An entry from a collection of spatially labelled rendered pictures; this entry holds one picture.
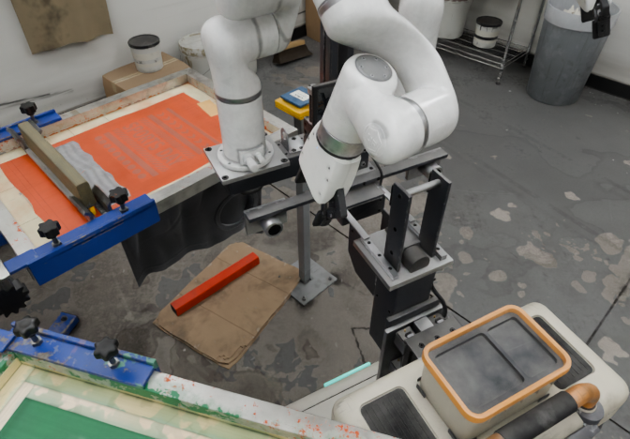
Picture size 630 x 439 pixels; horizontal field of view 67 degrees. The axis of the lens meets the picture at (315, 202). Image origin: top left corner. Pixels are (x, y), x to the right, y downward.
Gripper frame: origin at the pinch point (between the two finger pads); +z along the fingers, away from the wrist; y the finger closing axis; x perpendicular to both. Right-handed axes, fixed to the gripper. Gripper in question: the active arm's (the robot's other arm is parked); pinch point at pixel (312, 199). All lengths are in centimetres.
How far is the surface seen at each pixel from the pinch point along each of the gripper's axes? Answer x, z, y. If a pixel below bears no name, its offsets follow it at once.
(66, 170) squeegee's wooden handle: -39, 39, -43
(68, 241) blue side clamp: -40, 38, -22
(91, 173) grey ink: -34, 51, -51
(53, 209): -44, 49, -39
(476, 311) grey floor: 113, 109, 1
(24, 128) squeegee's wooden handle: -49, 48, -66
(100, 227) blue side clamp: -33, 37, -24
